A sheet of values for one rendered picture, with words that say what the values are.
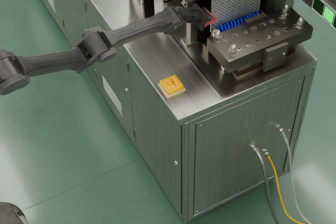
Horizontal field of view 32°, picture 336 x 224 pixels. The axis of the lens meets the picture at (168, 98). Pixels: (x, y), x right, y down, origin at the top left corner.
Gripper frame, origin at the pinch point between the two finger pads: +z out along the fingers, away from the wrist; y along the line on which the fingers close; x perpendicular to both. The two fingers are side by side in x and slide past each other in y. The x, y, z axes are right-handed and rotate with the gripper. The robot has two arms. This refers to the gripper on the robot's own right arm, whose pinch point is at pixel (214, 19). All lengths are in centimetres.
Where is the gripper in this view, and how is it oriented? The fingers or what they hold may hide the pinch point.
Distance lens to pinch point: 232.7
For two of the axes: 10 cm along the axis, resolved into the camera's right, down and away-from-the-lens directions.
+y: 4.8, 6.5, -5.9
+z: 7.7, 0.2, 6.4
